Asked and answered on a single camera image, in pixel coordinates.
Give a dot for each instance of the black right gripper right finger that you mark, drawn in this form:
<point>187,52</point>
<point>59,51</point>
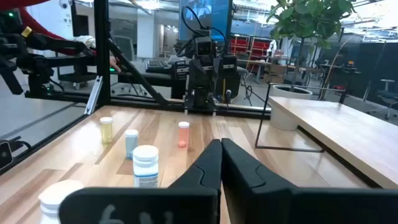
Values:
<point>280,205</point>

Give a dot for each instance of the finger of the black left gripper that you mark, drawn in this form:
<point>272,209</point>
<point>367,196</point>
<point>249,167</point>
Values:
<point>187,104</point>
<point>213,105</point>

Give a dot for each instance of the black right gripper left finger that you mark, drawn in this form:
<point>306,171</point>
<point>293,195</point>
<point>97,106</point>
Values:
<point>140,205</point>

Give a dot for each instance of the orange translucent pill bottle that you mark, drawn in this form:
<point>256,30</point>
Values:
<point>183,135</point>

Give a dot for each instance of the white Melatonin supplement bottle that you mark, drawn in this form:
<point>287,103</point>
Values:
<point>49,199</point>
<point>145,168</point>

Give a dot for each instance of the small white cap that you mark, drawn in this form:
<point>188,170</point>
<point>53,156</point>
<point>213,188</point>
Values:
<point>106,132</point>
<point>131,144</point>

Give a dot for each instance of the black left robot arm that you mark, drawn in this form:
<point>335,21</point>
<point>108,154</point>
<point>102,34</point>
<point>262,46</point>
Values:
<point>228,77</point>

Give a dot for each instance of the wooden shelf with black legs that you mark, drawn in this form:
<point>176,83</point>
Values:
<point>342,133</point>

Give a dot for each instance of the black computer keyboard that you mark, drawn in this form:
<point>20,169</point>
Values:
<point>157,64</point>

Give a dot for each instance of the red storage rack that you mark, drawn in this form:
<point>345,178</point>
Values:
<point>248,46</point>

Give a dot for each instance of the blue display screen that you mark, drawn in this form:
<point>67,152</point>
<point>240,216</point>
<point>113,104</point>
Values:
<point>217,15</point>

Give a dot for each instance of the person's hand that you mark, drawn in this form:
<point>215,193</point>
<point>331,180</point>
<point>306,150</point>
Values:
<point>115,66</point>

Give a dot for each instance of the grey office chair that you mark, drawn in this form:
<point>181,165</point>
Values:
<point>387,93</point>
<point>124,46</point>

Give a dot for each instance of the leafy plant in white pot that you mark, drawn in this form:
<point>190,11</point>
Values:
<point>306,18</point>

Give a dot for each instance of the person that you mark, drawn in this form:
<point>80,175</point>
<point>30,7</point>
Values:
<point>34,25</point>

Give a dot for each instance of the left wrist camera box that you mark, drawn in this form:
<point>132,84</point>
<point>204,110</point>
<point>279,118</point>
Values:
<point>204,47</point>

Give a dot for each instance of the silver metal bracket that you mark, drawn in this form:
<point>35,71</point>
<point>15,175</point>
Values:
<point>93,95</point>

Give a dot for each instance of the black aluminium table frame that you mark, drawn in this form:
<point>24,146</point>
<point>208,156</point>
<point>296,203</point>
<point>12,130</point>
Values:
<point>102,46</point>

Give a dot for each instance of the black table-level camera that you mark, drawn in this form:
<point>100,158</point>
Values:
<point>4,154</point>

